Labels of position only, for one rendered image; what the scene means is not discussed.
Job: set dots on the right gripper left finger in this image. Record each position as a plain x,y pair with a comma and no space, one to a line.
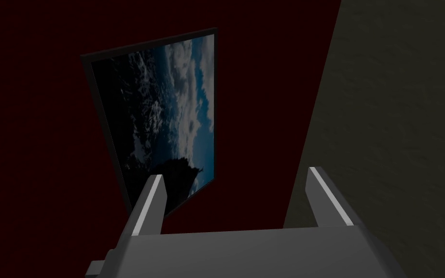
150,208

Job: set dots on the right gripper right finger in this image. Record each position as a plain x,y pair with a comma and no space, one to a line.
328,204

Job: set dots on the black framed sky picture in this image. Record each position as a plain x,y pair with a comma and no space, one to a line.
160,116

